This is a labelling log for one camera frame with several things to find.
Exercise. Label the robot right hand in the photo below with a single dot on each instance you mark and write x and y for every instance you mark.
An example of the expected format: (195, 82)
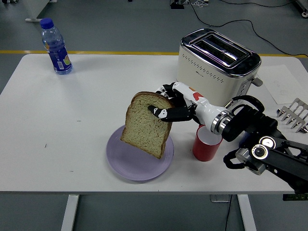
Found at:
(204, 110)

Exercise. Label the cream and chrome toaster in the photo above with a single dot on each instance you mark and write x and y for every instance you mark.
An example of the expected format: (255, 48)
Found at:
(209, 77)

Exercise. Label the bread slice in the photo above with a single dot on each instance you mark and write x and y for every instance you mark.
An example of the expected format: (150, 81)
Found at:
(144, 132)

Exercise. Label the purple plate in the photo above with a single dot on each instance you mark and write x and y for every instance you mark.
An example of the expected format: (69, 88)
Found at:
(134, 168)

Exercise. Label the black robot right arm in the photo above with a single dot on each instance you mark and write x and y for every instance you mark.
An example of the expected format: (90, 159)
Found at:
(260, 125)

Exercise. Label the red mug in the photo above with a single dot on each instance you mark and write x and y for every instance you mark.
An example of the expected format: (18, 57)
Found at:
(204, 151)

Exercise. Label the blue mug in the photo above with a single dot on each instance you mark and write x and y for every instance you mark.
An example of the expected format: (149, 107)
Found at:
(245, 139)

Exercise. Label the white paper sheet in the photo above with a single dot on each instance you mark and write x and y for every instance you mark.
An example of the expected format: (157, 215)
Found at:
(279, 79)

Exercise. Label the metal toast rack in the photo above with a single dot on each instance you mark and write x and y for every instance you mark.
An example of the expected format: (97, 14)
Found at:
(292, 118)

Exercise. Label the black power strip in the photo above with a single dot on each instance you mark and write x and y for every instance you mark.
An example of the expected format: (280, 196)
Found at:
(176, 5)

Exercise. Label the white table leg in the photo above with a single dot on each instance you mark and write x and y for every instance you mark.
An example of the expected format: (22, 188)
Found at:
(247, 211)
(69, 211)

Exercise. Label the table height controller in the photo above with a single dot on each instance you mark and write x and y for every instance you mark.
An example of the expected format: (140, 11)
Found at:
(292, 197)

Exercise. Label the blue capped drink bottle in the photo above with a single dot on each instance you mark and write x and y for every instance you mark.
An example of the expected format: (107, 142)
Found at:
(59, 55)

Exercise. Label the white furniture base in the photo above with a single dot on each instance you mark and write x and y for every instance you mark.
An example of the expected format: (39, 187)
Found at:
(36, 9)

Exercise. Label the clear bracket under table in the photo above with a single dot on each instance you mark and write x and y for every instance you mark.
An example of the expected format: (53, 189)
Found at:
(220, 198)

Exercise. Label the white frame foot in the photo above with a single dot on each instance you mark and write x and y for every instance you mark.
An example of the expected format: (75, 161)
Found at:
(303, 8)

